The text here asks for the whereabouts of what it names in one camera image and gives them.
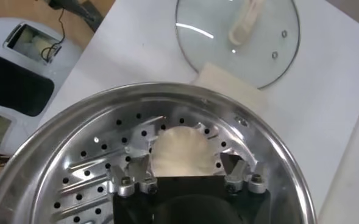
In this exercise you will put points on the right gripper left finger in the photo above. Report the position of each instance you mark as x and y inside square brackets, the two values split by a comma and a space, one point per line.
[127, 187]

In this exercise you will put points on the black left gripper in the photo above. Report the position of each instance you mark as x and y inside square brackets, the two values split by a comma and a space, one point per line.
[78, 12]

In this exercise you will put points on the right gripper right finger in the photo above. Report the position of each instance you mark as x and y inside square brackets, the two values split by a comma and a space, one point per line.
[237, 179]

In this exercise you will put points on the white steamed baozi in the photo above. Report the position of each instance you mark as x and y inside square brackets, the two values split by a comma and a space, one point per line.
[182, 152]

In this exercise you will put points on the round glass pot lid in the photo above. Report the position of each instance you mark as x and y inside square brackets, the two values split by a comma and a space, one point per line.
[258, 61]

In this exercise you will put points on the perforated steel steamer basket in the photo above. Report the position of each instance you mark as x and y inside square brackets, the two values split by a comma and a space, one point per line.
[179, 106]

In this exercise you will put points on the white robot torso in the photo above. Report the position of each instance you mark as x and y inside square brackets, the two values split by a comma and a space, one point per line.
[69, 61]

